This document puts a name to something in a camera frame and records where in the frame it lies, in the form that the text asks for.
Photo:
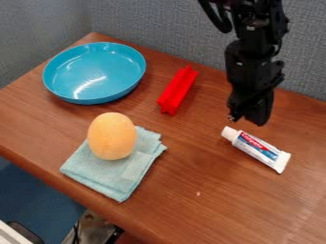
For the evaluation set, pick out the metal table leg bracket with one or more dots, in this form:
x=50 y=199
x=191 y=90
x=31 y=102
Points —
x=92 y=230

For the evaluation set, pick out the blue plate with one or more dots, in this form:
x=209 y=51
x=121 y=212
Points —
x=94 y=73

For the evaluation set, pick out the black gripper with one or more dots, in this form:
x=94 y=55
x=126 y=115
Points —
x=254 y=75

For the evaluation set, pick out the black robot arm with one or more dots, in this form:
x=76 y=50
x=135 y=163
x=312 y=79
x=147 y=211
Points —
x=258 y=22

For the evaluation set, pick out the light blue folded cloth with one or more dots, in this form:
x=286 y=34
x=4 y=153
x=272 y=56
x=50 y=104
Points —
x=115 y=178

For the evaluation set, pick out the red plastic block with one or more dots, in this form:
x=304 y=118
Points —
x=177 y=89

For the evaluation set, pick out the orange egg-shaped ball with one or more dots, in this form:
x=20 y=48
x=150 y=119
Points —
x=111 y=136

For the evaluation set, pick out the white toothpaste tube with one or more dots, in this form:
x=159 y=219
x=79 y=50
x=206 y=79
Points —
x=262 y=151

